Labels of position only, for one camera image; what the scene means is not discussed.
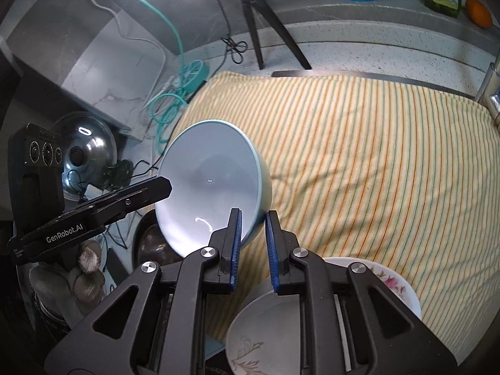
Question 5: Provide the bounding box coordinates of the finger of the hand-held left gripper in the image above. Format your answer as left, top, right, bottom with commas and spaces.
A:
64, 177, 171, 212
94, 180, 173, 228

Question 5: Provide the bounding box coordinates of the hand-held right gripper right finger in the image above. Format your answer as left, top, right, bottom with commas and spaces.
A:
265, 210, 461, 375

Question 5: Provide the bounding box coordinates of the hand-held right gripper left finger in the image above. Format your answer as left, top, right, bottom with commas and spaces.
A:
44, 208, 243, 375

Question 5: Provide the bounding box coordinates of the large stainless steel bowl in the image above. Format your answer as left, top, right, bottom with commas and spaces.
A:
134, 210, 185, 271

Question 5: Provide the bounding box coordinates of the leaf print white plate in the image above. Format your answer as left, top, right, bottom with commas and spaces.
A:
226, 277, 352, 375

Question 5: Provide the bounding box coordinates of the green ceramic bowl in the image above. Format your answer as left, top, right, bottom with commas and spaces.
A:
155, 119, 273, 261

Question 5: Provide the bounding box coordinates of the pink floral white plate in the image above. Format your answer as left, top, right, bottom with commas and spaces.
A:
323, 257, 423, 320

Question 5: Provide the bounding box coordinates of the person's left hand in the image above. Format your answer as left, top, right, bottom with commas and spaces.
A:
29, 240, 108, 318

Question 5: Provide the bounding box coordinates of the black clip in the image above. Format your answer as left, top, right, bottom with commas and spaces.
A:
103, 159, 134, 188

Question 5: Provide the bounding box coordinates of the steel pot lid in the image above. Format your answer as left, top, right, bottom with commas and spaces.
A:
58, 111, 118, 201

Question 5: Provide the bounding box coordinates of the yellow striped cloth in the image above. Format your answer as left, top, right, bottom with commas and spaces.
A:
172, 71, 500, 362

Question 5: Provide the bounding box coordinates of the black tripod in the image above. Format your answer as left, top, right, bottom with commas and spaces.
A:
228, 0, 313, 71

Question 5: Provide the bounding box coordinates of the chrome faucet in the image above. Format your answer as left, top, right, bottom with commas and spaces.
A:
474, 57, 500, 126

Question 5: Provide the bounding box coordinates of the orange fruit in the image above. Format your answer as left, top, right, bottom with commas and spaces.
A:
465, 0, 493, 29

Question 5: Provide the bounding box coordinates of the teal cable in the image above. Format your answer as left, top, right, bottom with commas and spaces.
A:
96, 0, 212, 146

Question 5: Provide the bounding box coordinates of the white cable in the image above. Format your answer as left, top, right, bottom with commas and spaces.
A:
69, 0, 165, 107

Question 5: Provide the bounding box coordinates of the black knotted cable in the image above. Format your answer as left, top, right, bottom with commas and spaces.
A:
210, 0, 249, 65

